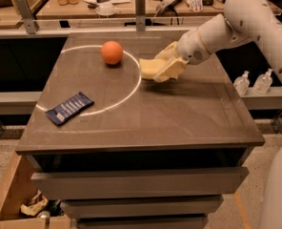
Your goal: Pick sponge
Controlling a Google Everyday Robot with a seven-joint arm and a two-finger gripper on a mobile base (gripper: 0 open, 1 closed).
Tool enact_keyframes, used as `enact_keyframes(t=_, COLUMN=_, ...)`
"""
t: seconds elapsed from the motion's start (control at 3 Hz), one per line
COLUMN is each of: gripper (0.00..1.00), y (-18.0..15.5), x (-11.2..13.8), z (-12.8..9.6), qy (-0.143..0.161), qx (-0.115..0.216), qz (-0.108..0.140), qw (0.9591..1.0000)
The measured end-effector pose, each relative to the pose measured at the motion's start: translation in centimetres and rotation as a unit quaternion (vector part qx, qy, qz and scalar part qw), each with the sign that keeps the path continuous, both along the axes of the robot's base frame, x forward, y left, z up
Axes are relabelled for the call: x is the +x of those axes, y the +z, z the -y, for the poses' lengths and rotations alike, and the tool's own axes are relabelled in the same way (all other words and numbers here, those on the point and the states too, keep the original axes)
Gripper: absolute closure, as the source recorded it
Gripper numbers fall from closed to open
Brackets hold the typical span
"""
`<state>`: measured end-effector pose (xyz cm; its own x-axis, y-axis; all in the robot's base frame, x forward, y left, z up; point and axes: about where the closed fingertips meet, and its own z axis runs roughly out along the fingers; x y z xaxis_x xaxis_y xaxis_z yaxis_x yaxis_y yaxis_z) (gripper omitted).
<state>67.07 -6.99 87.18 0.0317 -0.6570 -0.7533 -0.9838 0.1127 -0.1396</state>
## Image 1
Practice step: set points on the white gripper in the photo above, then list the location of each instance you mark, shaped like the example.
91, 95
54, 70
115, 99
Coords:
190, 48

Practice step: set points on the yellow sponge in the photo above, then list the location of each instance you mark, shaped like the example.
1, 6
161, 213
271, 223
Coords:
150, 67

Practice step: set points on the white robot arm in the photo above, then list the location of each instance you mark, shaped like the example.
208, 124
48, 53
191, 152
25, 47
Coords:
242, 21

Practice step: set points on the orange ball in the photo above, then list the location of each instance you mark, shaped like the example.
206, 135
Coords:
112, 52

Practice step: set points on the white power strip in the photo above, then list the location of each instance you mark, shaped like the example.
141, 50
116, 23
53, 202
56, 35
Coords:
165, 4

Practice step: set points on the wooden workbench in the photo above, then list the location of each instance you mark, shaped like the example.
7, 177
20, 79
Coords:
52, 10

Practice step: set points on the clear sanitizer bottle left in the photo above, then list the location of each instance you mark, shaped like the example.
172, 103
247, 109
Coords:
241, 83

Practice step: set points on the clear sanitizer bottle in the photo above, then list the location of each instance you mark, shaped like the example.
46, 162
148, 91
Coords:
263, 82
241, 83

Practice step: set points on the white face mask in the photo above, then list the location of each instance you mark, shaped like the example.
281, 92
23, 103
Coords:
106, 10

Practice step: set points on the clear sanitizer bottle right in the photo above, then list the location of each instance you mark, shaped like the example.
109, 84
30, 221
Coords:
263, 82

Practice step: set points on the grey drawer cabinet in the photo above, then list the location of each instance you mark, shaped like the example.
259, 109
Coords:
145, 155

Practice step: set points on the blue snack wrapper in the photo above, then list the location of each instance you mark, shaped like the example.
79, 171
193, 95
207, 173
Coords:
68, 109

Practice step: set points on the crumpled paper bag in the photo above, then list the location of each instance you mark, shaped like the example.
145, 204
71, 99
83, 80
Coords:
35, 205

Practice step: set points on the cardboard box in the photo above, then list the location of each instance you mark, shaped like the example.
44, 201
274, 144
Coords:
16, 189

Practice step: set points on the metal bracket middle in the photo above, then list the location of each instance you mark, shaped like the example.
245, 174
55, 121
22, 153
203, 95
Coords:
140, 15

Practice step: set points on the metal bracket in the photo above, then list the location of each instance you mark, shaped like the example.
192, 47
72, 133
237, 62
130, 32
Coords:
140, 15
30, 24

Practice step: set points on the metal bracket left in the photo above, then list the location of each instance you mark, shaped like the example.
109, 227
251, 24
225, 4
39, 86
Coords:
30, 24

